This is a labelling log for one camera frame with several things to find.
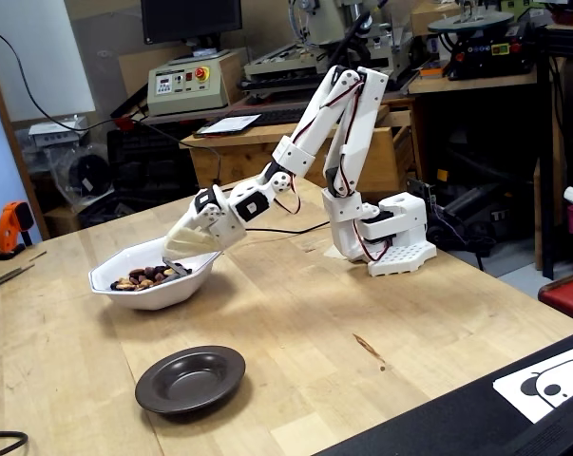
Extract black keyboard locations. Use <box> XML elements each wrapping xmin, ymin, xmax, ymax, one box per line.
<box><xmin>238</xmin><ymin>106</ymin><xmax>315</xmax><ymax>129</ymax></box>

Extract beige masking tape wrap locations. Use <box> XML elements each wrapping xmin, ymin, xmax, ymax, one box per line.
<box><xmin>162</xmin><ymin>220</ymin><xmax>222</xmax><ymax>262</ymax></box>

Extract trail mix heap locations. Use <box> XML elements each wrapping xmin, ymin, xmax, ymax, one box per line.
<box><xmin>109</xmin><ymin>263</ymin><xmax>194</xmax><ymax>292</ymax></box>

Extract brown wooden post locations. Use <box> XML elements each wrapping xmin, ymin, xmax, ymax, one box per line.
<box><xmin>0</xmin><ymin>35</ymin><xmax>50</xmax><ymax>241</ymax></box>

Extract white paper sheet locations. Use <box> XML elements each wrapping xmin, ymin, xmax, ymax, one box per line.
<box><xmin>193</xmin><ymin>113</ymin><xmax>262</xmax><ymax>140</ymax></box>

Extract dark cable loop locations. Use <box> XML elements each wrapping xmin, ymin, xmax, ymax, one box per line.
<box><xmin>0</xmin><ymin>429</ymin><xmax>29</xmax><ymax>456</ymax></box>

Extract brown cardboard box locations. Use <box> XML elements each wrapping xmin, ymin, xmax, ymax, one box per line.
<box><xmin>411</xmin><ymin>0</ymin><xmax>463</xmax><ymax>37</ymax></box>

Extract white board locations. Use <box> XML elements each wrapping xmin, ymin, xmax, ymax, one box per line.
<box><xmin>0</xmin><ymin>0</ymin><xmax>97</xmax><ymax>124</ymax></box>

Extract clear plastic bag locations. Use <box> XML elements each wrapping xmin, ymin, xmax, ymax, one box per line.
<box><xmin>46</xmin><ymin>142</ymin><xmax>117</xmax><ymax>203</ymax></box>

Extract black equipment case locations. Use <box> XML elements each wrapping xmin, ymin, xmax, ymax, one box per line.
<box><xmin>105</xmin><ymin>122</ymin><xmax>220</xmax><ymax>200</ymax></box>

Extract black scroll saw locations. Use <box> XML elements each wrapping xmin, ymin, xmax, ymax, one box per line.
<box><xmin>427</xmin><ymin>8</ymin><xmax>539</xmax><ymax>81</ymax></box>

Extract orange black hand tool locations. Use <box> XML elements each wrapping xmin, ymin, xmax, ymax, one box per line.
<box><xmin>0</xmin><ymin>200</ymin><xmax>35</xmax><ymax>261</ymax></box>

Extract wooden crate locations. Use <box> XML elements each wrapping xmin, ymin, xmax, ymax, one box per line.
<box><xmin>180</xmin><ymin>102</ymin><xmax>418</xmax><ymax>194</ymax></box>

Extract white panda print paper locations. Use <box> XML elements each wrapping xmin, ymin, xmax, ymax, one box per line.
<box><xmin>492</xmin><ymin>342</ymin><xmax>573</xmax><ymax>425</ymax></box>

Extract red cushioned wooden chair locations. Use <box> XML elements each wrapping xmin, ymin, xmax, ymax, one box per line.
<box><xmin>537</xmin><ymin>269</ymin><xmax>573</xmax><ymax>327</ymax></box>

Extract black hanging cable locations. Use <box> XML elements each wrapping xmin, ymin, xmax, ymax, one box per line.
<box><xmin>0</xmin><ymin>22</ymin><xmax>125</xmax><ymax>133</ymax></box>

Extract grey milling machine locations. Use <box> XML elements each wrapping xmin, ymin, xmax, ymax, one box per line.
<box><xmin>241</xmin><ymin>0</ymin><xmax>413</xmax><ymax>96</ymax></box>

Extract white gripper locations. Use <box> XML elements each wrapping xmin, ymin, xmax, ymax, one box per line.
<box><xmin>164</xmin><ymin>185</ymin><xmax>247</xmax><ymax>260</ymax></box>

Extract wooden workbench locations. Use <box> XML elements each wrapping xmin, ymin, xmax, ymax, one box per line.
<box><xmin>407</xmin><ymin>70</ymin><xmax>539</xmax><ymax>95</ymax></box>

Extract beige control box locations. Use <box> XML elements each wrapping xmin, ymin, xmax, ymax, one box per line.
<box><xmin>146</xmin><ymin>49</ymin><xmax>243</xmax><ymax>119</ymax></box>

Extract black computer monitor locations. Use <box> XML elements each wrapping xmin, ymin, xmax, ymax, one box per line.
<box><xmin>140</xmin><ymin>0</ymin><xmax>244</xmax><ymax>48</ymax></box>

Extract brown round plate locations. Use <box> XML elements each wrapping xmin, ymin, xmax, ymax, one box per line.
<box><xmin>134</xmin><ymin>345</ymin><xmax>247</xmax><ymax>417</ymax></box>

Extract white octagonal bowl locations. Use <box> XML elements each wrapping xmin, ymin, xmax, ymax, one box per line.
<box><xmin>87</xmin><ymin>236</ymin><xmax>223</xmax><ymax>312</ymax></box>

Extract white flat device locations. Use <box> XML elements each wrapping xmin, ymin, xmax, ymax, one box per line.
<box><xmin>28</xmin><ymin>115</ymin><xmax>91</xmax><ymax>147</ymax></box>

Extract flat cardboard sheets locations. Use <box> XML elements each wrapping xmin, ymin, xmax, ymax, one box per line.
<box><xmin>0</xmin><ymin>262</ymin><xmax>36</xmax><ymax>296</ymax></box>

